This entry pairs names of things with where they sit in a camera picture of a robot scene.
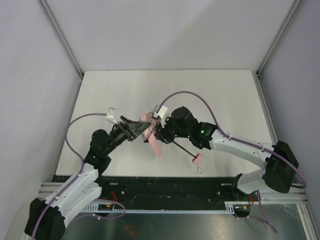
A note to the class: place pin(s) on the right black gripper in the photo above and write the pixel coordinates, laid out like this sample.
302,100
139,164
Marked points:
163,131

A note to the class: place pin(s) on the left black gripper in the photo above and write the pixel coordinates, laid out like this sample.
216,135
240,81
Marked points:
127,130

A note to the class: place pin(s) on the pink folding umbrella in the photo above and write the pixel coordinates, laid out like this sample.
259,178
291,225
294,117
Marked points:
149,136

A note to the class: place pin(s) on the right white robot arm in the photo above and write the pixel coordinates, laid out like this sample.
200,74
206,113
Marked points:
276,162

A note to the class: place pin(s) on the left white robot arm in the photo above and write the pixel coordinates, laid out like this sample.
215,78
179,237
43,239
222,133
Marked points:
50,217

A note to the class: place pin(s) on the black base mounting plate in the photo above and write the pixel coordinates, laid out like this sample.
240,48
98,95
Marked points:
174,193

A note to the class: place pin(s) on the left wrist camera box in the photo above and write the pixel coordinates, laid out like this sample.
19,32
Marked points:
110,115

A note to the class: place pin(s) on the grey slotted cable duct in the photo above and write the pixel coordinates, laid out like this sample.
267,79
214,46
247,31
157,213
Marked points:
228,208

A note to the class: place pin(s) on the left aluminium frame post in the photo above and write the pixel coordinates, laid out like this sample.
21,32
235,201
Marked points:
48,13

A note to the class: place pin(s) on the aluminium frame post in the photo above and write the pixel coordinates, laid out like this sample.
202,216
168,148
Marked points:
48,13
280,34

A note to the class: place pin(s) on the aluminium frame rail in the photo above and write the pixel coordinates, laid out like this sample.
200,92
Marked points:
295,196

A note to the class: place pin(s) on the right aluminium frame post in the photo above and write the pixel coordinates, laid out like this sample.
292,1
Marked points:
280,34

